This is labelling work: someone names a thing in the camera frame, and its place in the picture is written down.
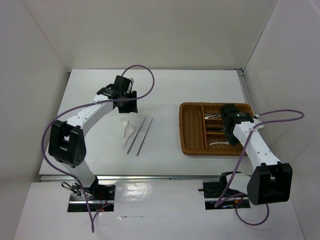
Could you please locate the silver fork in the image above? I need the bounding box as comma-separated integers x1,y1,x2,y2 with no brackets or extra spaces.
204,116,221,120
204,114,221,117

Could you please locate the grey chopstick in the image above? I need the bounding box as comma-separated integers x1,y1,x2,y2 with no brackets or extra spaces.
136,118,154,156
126,117,147,155

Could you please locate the silver table knife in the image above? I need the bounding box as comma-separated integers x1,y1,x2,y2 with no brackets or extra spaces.
205,127,224,130

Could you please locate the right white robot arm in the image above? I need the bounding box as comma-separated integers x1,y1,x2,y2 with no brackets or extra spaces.
218,103,293,205

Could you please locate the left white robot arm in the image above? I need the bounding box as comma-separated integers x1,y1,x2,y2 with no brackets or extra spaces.
48,75,138,200

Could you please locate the brown wicker cutlery tray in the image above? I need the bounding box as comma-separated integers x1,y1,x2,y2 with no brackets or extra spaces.
179,102,243,157

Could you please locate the aluminium rail right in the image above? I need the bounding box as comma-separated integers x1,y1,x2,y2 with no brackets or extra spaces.
235,68,254,109

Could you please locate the aluminium rail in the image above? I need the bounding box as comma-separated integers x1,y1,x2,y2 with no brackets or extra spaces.
235,68,254,109
39,175,221,182

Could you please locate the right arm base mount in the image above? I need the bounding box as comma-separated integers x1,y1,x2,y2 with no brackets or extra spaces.
198,180,252,211

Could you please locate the aluminium rail front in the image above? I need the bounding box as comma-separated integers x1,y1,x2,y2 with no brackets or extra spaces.
39,175,221,182

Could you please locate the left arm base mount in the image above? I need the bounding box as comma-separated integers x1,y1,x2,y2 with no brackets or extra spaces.
61,181,116,213

